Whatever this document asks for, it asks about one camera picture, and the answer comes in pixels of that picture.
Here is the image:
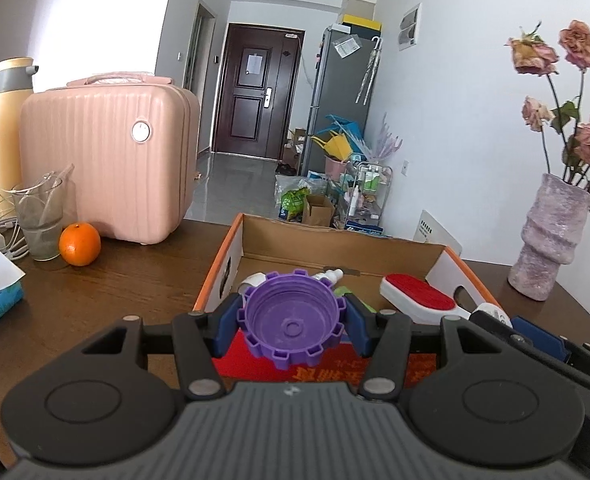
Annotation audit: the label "red lint brush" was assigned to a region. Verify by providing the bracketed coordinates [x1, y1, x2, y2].
[378, 273, 514, 331]

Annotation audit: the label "white spray bottle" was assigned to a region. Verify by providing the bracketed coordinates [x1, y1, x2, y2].
[312, 269, 344, 285]

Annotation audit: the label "white round cap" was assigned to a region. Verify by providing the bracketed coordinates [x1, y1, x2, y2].
[237, 272, 266, 295]

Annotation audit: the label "purple bottle cap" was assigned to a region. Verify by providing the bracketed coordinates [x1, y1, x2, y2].
[237, 269, 346, 370]

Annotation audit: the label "green translucent bottle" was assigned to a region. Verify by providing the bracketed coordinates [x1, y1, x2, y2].
[333, 286, 376, 313]

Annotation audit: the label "purple ceramic vase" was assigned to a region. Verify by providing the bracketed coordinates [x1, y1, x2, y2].
[508, 174, 590, 301]

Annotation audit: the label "red cardboard box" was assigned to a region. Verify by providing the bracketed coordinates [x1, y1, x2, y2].
[194, 214, 494, 386]

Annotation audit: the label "orange fruit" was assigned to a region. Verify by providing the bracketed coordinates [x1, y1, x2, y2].
[59, 222, 101, 266]

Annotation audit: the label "small cardboard box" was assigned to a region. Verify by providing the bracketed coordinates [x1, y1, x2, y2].
[301, 194, 335, 228]

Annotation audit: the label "glass cup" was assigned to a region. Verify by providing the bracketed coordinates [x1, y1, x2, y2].
[10, 164, 74, 262]

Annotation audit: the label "green snack bag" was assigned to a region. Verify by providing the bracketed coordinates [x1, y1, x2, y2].
[279, 186, 310, 222]

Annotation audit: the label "dried pink roses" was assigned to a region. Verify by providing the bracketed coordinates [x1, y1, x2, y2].
[505, 20, 590, 194]

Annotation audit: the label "pink hard suitcase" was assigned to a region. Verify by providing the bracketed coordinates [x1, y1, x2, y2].
[20, 73, 201, 245]

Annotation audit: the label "yellow thermos jug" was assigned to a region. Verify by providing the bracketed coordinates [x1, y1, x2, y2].
[0, 56, 39, 219]

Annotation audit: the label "grey refrigerator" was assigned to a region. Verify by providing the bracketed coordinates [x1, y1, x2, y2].
[299, 24, 381, 176]

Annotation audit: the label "yellow box on fridge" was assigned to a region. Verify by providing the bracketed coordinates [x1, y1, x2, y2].
[342, 14, 382, 32]

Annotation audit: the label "dark brown door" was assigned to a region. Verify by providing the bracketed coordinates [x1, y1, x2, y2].
[214, 24, 304, 160]

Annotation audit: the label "wire storage cart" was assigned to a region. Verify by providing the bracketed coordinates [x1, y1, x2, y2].
[337, 162, 393, 235]

